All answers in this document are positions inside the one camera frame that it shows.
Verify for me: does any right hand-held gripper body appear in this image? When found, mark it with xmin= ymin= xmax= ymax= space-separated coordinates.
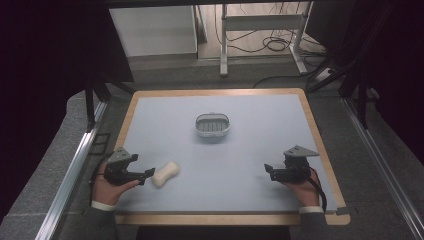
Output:
xmin=282 ymin=145 xmax=320 ymax=184

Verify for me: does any person's right hand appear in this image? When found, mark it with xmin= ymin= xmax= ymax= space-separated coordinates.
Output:
xmin=283 ymin=167 xmax=322 ymax=208

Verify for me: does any white metal desk frame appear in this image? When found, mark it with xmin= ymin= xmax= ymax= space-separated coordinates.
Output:
xmin=218 ymin=1 xmax=315 ymax=77

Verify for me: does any white cabinet panel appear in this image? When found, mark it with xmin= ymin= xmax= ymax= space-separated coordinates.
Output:
xmin=108 ymin=4 xmax=199 ymax=58

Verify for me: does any black floor cable bundle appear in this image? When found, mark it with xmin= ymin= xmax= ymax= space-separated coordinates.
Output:
xmin=213 ymin=2 xmax=328 ymax=66

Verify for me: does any white power strip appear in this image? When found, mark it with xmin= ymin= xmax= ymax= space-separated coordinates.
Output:
xmin=314 ymin=67 xmax=335 ymax=84

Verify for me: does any dark curtain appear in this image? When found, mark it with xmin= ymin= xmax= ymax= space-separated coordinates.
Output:
xmin=0 ymin=0 xmax=135 ymax=223
xmin=308 ymin=0 xmax=424 ymax=166

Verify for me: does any person's left hand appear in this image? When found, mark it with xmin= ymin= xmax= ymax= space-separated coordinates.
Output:
xmin=91 ymin=162 xmax=141 ymax=207

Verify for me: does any pale blue table mat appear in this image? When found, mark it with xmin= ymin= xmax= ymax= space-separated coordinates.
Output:
xmin=114 ymin=93 xmax=339 ymax=215

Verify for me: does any grey soap dish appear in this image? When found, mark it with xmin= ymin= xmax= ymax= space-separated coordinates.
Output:
xmin=194 ymin=112 xmax=231 ymax=138

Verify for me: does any white soap bar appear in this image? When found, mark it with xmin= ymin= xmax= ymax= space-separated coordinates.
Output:
xmin=151 ymin=161 xmax=181 ymax=189

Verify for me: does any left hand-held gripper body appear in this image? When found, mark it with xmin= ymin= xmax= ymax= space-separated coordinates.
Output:
xmin=103 ymin=146 xmax=140 ymax=187

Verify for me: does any aluminium rail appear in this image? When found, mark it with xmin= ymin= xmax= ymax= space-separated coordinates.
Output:
xmin=341 ymin=96 xmax=424 ymax=240
xmin=34 ymin=99 xmax=110 ymax=240

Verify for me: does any black metal stand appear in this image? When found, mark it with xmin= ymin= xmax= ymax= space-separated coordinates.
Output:
xmin=84 ymin=77 xmax=136 ymax=133
xmin=304 ymin=49 xmax=372 ymax=130

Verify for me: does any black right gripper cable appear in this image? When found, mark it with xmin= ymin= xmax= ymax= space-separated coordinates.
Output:
xmin=308 ymin=166 xmax=329 ymax=213

